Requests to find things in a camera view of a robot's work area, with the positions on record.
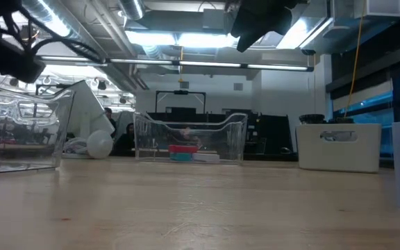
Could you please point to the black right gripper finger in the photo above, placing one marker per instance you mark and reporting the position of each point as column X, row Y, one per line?
column 250, row 40

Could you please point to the small white box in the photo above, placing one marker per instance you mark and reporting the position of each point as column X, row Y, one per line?
column 205, row 158

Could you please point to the grey ceiling box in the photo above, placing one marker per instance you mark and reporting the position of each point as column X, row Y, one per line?
column 214, row 19

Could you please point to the long ceiling light bar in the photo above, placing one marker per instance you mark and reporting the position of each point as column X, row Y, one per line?
column 203, row 64

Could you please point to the clear plastic bin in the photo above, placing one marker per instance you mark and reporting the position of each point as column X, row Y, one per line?
column 227, row 139
column 61, row 139

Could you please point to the black cabinet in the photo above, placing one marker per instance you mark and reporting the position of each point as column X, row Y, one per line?
column 276, row 135

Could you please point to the person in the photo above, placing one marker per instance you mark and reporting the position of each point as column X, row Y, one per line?
column 127, row 137
column 109, row 116

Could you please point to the teal flat item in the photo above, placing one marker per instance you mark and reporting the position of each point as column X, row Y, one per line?
column 181, row 157

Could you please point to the white plastic bin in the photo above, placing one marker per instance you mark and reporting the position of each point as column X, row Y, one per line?
column 339, row 156

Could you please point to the black frame stand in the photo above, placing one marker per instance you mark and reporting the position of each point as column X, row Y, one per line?
column 181, row 92

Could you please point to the round silver duct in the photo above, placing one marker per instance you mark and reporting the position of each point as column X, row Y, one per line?
column 132, row 8

